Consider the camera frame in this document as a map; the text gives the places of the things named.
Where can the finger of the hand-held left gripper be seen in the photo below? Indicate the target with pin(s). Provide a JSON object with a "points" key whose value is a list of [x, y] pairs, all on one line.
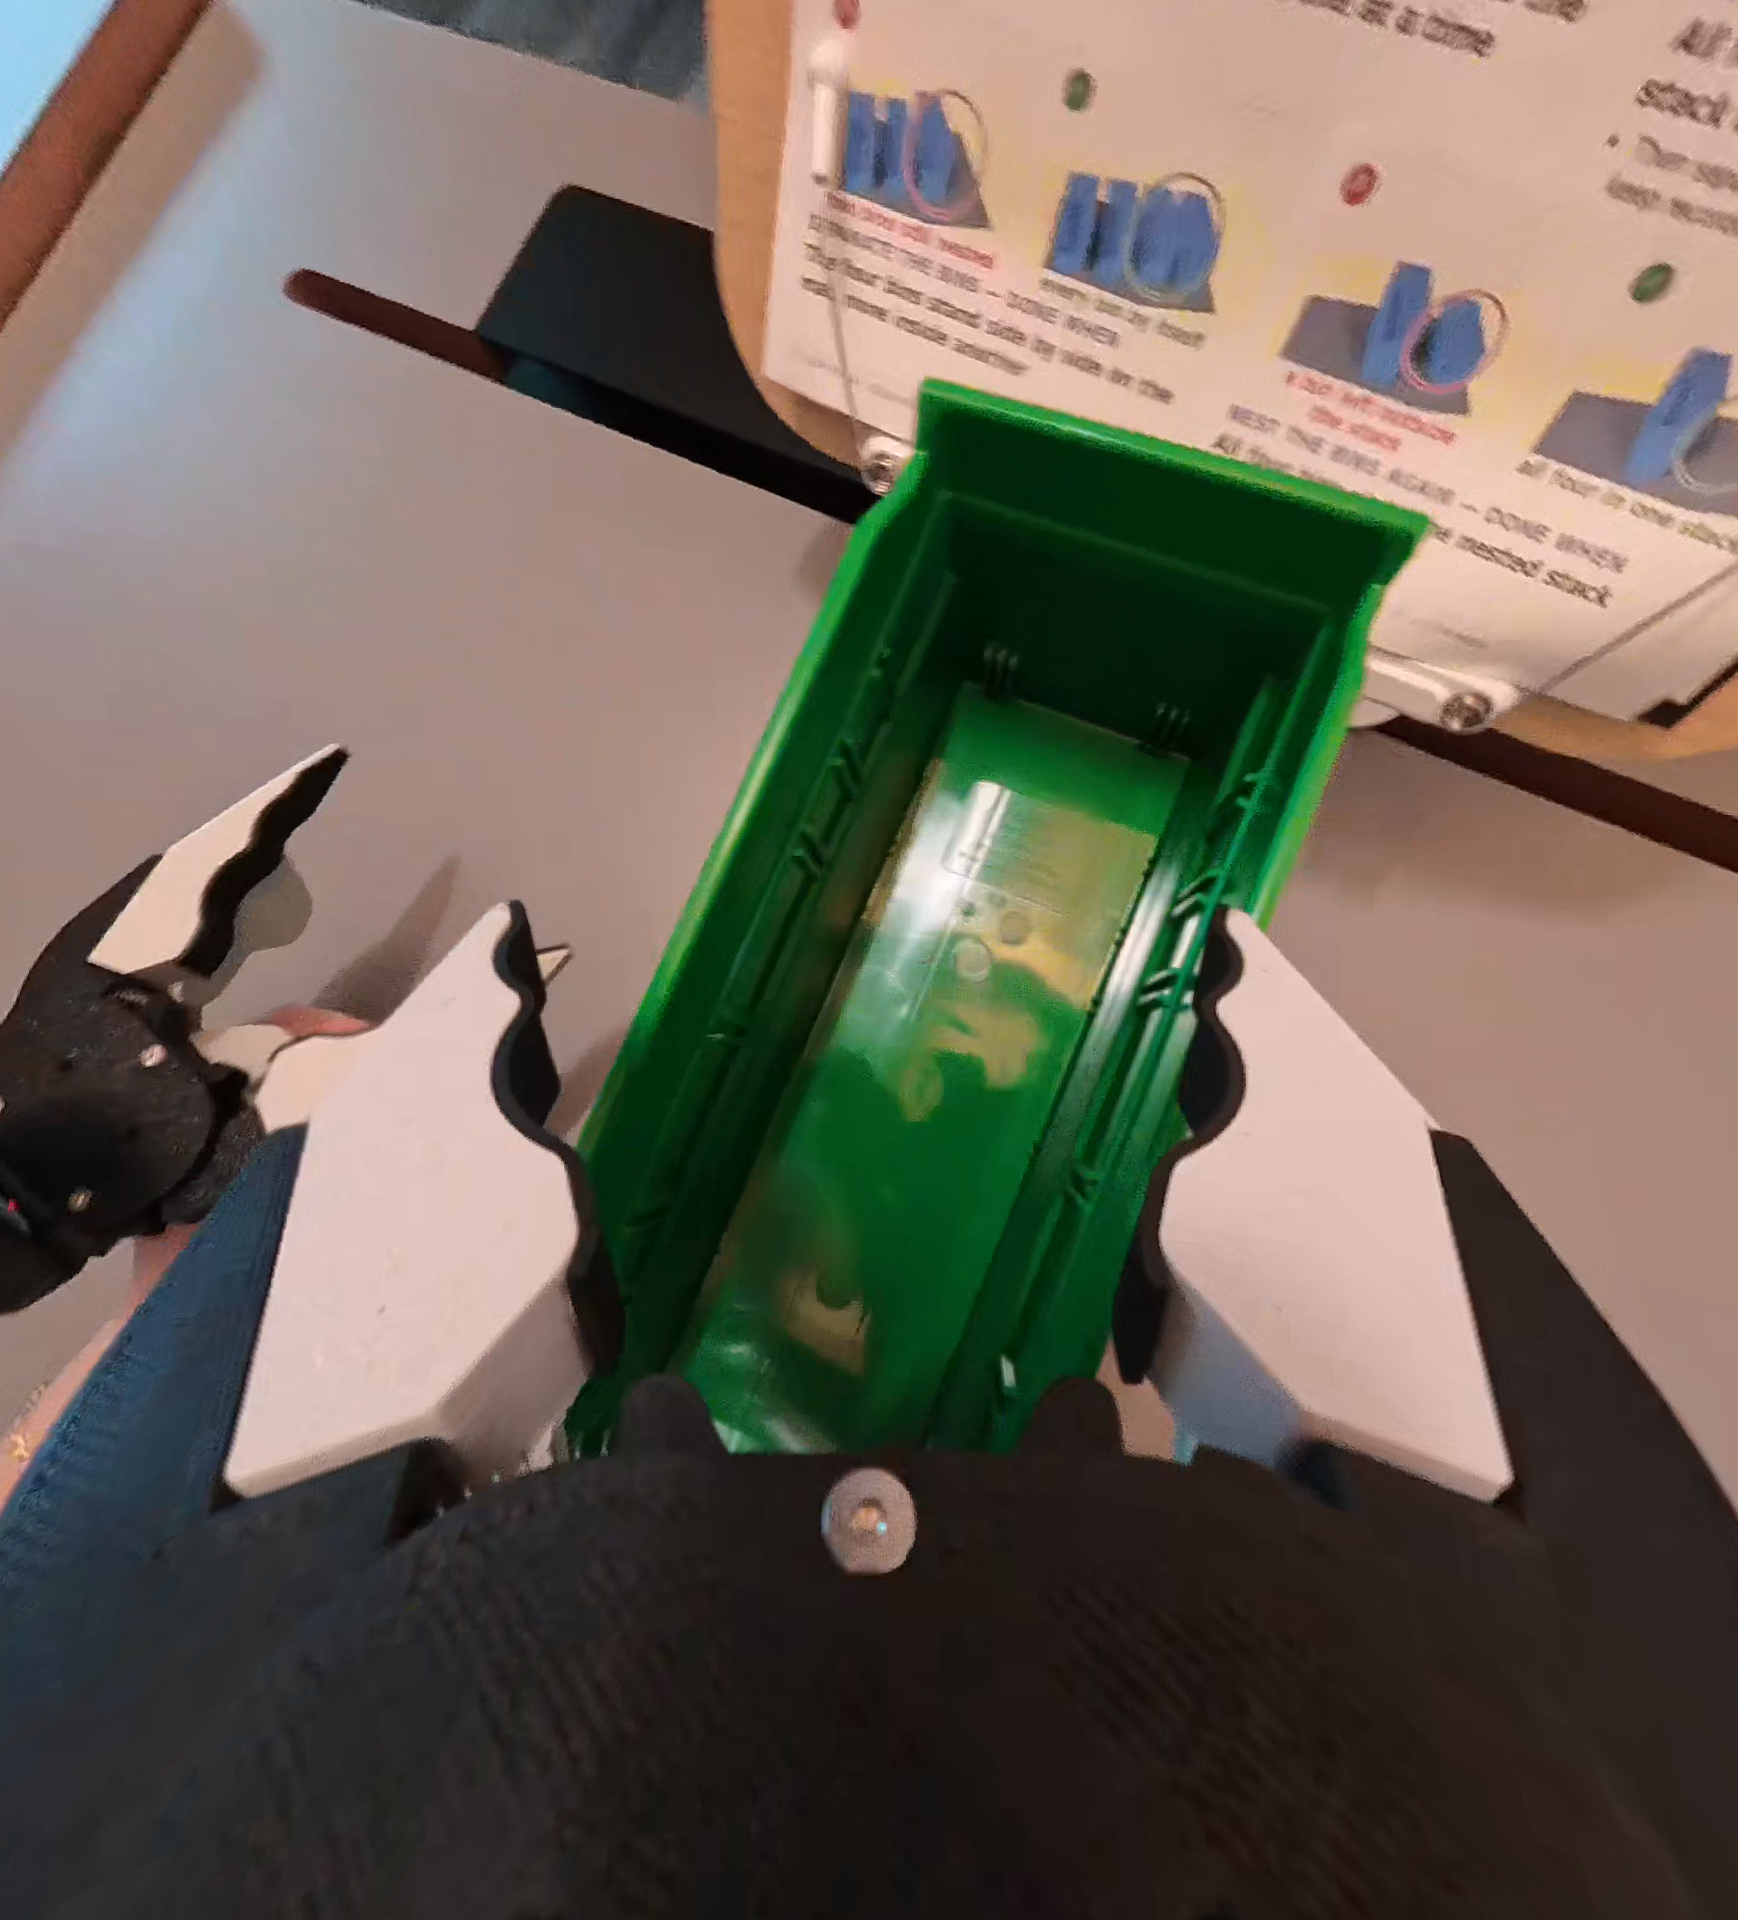
{"points": [[194, 883], [291, 1058]]}

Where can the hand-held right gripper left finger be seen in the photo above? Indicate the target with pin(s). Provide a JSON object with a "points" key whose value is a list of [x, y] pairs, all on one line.
{"points": [[404, 1275]]}

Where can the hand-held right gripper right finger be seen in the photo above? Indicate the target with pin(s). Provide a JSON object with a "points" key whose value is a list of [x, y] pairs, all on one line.
{"points": [[1333, 1275]]}

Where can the green plastic bin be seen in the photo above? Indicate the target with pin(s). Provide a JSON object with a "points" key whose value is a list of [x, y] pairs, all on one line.
{"points": [[958, 974]]}

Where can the grey desk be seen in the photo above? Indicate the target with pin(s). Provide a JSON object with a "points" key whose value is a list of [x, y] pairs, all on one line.
{"points": [[358, 600]]}

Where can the white clipboard stand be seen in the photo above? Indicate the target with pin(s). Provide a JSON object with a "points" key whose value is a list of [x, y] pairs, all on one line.
{"points": [[1409, 688]]}

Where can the instruction sheet on wooden board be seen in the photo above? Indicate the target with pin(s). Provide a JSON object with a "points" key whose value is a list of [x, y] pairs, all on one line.
{"points": [[740, 224]]}

